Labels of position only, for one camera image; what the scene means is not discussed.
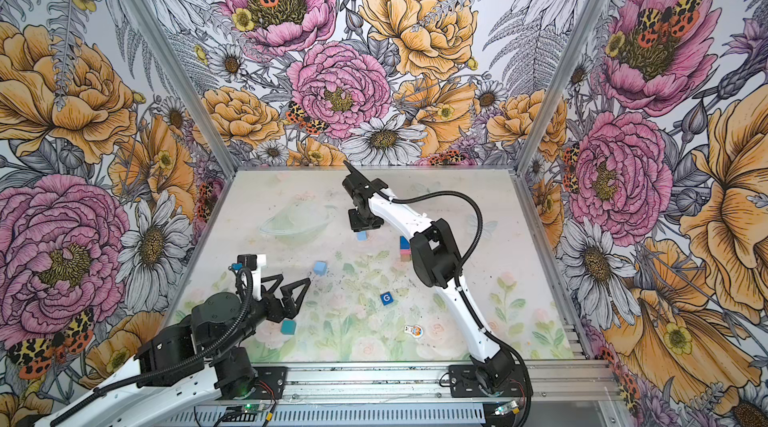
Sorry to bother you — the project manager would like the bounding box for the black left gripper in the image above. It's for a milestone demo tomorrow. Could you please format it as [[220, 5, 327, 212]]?
[[211, 273, 311, 357]]

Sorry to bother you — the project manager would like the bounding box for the teal cube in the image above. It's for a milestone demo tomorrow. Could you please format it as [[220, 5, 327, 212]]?
[[280, 319, 297, 336]]

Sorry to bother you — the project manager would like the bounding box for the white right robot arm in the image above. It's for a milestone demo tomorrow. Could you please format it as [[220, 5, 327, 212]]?
[[342, 167, 527, 395]]

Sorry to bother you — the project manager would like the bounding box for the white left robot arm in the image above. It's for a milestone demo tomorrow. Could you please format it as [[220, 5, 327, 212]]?
[[34, 268, 311, 426]]

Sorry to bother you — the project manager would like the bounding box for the blue letter G block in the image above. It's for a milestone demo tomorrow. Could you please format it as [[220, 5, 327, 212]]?
[[380, 291, 394, 306]]

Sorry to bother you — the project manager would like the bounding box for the green circuit board right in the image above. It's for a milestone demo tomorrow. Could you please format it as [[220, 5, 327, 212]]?
[[494, 400, 520, 416]]

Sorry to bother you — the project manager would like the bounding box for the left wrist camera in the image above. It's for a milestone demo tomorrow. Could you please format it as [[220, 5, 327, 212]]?
[[230, 254, 267, 301]]

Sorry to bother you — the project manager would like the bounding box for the black corrugated right cable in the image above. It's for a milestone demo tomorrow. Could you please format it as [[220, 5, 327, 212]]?
[[343, 160, 534, 395]]

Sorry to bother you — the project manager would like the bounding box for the black corrugated cable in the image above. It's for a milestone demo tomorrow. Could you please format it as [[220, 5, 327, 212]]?
[[50, 267, 256, 427], [343, 160, 534, 395]]

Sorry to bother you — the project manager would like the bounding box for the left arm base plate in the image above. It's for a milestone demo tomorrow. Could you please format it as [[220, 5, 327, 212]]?
[[238, 365, 288, 401]]

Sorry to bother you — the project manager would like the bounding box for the grey vented cable duct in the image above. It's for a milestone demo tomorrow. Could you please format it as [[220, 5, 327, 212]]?
[[158, 403, 486, 426]]

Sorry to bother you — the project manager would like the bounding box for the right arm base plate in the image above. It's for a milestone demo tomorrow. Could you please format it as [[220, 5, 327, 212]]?
[[443, 364, 533, 399]]

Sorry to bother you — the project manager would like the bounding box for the aluminium corner post left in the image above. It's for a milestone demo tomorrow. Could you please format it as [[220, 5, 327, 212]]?
[[122, 0, 237, 180]]

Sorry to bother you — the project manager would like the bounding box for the aluminium corner post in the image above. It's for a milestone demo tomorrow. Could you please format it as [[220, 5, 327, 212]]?
[[122, 0, 237, 180], [515, 0, 609, 175]]

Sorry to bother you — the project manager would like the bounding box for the black corrugated left cable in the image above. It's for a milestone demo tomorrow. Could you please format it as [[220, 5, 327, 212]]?
[[50, 267, 256, 427]]

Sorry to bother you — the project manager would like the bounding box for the aluminium front rail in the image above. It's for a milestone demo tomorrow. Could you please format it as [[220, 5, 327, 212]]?
[[255, 359, 619, 404]]

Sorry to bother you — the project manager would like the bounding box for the aluminium corner post right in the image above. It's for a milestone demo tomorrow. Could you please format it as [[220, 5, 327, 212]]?
[[515, 0, 609, 175]]

